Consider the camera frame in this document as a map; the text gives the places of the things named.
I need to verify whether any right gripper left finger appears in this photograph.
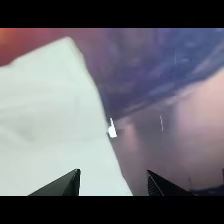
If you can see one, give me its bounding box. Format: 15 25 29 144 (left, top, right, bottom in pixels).
28 168 82 197

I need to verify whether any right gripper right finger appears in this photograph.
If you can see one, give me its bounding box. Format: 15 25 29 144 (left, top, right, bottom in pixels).
146 169 191 197

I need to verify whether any white garment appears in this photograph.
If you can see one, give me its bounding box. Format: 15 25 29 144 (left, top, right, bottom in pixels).
0 36 134 197

